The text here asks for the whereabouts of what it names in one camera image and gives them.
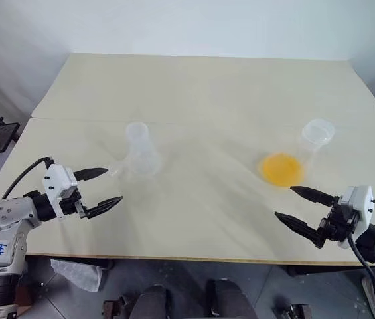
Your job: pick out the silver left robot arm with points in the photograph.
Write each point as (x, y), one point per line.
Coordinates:
(1, 216)

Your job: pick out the brown metal bracket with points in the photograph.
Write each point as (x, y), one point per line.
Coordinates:
(114, 309)

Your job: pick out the translucent plastic jar with threads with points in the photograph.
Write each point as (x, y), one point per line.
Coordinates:
(306, 146)

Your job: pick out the dark rounded shape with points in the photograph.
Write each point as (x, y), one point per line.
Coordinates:
(232, 300)
(150, 304)

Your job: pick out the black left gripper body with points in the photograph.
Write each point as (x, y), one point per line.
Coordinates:
(70, 204)

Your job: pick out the clear container pouring yellow liquid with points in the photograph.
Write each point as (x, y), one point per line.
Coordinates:
(142, 156)

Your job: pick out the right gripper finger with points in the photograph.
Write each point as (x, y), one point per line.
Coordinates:
(301, 226)
(316, 196)

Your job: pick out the white plastic bag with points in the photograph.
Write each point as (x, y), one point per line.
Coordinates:
(77, 276)

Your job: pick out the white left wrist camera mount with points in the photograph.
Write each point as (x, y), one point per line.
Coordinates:
(57, 181)

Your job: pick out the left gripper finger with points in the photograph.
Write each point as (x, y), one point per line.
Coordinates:
(91, 173)
(104, 206)

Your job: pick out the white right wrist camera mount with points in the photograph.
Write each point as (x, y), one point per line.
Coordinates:
(361, 206)

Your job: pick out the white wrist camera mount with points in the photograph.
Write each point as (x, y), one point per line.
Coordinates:
(361, 206)
(57, 181)

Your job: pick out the orange liquid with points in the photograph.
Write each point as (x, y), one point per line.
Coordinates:
(281, 169)

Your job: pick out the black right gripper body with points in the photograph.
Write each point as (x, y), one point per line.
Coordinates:
(340, 222)

